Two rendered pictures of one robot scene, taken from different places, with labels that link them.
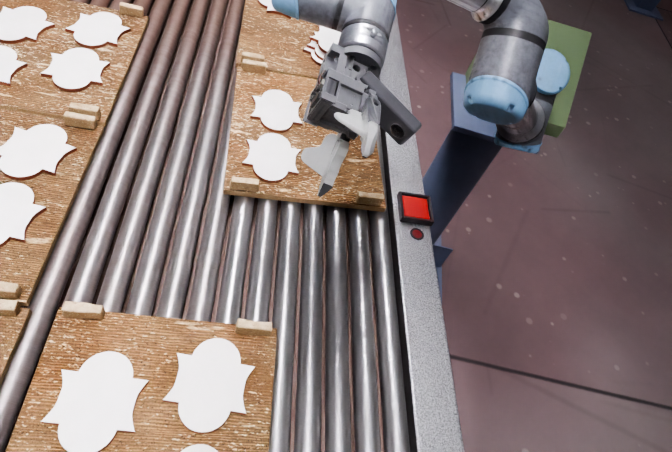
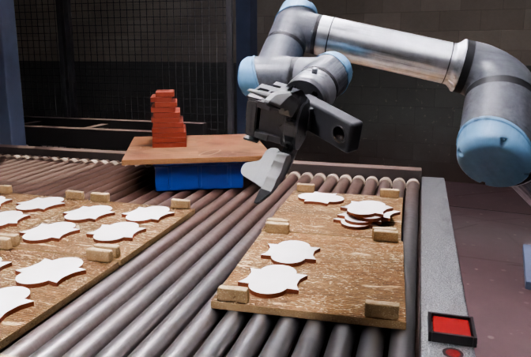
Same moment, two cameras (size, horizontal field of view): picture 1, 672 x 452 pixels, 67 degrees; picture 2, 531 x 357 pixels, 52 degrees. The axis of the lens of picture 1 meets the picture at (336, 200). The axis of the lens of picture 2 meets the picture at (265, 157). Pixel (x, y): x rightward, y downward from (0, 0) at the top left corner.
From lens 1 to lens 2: 52 cm
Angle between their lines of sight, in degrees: 46
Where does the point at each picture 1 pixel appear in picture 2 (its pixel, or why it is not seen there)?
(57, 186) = (54, 292)
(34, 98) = (72, 247)
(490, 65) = (470, 112)
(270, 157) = (270, 279)
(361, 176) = (378, 297)
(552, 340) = not seen: outside the picture
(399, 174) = (434, 303)
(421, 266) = not seen: outside the picture
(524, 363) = not seen: outside the picture
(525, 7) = (492, 58)
